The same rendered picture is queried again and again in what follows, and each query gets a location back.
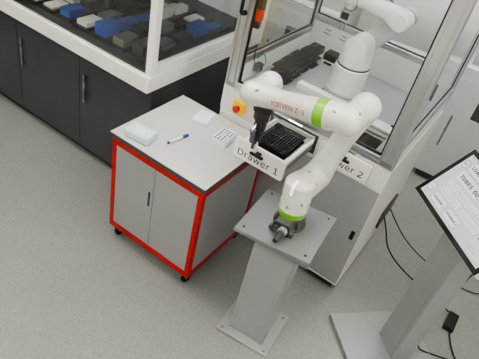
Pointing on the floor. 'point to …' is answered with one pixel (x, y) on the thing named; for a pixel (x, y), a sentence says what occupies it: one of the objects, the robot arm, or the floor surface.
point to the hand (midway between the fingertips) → (253, 147)
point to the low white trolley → (179, 186)
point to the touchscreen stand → (405, 311)
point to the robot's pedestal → (260, 301)
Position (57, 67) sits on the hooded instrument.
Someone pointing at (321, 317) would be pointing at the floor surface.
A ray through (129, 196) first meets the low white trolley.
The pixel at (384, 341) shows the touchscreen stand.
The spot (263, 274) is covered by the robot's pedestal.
